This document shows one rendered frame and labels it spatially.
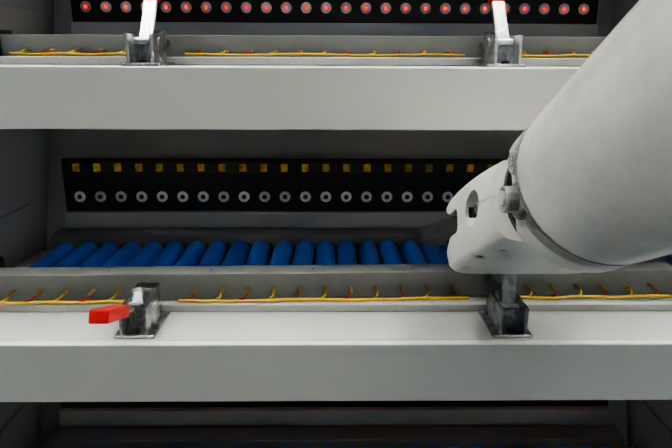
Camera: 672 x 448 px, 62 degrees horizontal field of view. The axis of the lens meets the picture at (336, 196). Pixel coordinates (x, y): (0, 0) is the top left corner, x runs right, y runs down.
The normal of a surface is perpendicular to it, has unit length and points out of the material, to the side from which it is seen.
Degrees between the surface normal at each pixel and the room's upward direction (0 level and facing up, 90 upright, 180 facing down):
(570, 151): 101
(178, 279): 108
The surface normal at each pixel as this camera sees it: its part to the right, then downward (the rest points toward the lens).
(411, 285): 0.04, 0.25
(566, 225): -0.71, 0.68
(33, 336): 0.00, -0.97
